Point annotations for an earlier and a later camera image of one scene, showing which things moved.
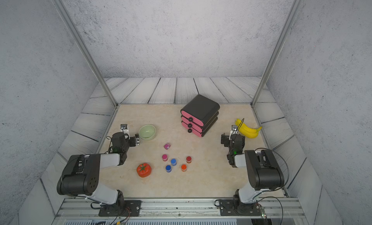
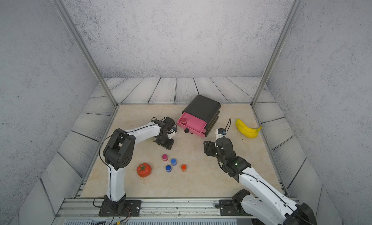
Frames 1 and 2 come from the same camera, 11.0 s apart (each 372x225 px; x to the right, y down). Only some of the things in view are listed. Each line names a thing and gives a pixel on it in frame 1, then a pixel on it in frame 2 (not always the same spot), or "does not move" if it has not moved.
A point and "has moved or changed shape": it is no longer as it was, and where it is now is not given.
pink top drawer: (192, 118) has moved or changed shape
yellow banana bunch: (246, 131) does not move
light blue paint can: (173, 162) does not move
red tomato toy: (144, 170) does not move
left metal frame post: (58, 2) does not move
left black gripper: (133, 143) to (168, 146)
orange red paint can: (184, 168) does not move
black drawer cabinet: (199, 115) has moved or changed shape
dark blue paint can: (168, 168) does not move
